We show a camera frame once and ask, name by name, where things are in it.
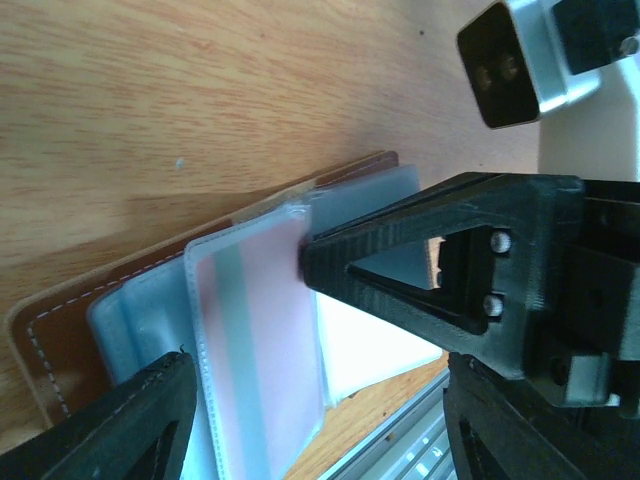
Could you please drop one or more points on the red card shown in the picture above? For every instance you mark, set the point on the red card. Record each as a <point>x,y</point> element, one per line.
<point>258,348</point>

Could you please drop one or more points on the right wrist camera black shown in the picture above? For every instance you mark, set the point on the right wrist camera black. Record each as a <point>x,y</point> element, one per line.
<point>528,59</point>

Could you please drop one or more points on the brown leather card holder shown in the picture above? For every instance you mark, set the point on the brown leather card holder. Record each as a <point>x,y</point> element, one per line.
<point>83,338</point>

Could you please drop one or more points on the aluminium front rail frame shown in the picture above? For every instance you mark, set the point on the aluminium front rail frame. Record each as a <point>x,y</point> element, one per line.
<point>412,444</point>

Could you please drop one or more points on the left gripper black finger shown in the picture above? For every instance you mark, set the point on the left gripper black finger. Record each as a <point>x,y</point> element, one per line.
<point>138,430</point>

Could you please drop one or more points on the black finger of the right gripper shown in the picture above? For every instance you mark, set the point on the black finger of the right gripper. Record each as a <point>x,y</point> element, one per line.
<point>501,430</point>

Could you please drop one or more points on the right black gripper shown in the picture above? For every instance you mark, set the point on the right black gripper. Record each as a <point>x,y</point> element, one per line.
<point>503,238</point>

